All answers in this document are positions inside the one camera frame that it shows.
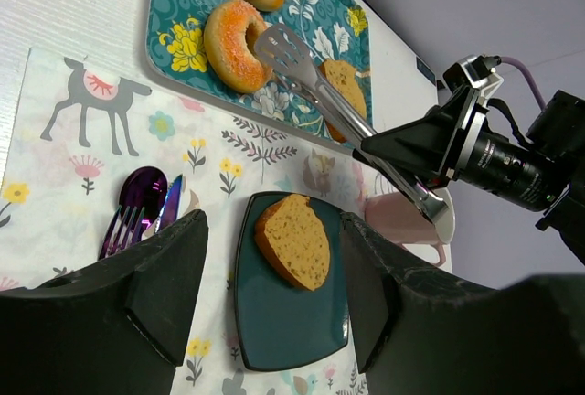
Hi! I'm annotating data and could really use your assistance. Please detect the iridescent purple fork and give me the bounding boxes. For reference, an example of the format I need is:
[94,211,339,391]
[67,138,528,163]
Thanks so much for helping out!
[98,206,144,261]

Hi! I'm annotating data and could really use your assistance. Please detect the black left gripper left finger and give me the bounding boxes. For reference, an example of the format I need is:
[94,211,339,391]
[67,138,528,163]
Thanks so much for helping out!
[1,210,208,394]

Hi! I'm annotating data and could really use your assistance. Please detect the dark teal square plate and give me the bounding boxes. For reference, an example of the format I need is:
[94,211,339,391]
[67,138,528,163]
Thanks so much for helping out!
[234,191,349,372]

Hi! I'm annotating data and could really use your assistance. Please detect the orange sugared donut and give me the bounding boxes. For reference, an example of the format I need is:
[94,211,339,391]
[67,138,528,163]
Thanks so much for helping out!
[204,0,272,94]

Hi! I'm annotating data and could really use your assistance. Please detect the stainless steel serving tongs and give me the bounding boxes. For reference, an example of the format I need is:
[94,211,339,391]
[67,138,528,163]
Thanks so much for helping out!
[254,24,447,224]

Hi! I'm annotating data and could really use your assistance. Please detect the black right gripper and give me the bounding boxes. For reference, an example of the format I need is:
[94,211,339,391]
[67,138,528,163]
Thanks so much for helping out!
[361,88,571,212]

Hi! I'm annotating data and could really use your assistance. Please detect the teal floral serving tray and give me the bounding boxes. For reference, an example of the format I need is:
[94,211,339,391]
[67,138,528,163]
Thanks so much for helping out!
[144,0,374,141]

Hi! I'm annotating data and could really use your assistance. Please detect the brown bread slice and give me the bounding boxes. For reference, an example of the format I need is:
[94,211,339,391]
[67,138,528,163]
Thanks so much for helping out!
[254,194,331,292]
[319,59,367,120]

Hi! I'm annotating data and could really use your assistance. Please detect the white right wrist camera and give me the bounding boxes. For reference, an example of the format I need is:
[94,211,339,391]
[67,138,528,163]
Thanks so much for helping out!
[442,55,504,101]

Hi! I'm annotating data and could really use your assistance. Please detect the iridescent purple spoon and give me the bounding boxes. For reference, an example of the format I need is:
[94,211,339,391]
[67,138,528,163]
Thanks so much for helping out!
[118,166,168,231]

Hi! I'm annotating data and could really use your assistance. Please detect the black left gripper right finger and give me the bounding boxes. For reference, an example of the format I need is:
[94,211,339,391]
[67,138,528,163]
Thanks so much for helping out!
[340,213,584,394]

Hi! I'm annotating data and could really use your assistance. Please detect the pink mug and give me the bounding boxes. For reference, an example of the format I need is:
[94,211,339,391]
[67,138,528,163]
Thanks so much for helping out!
[365,188,456,267]

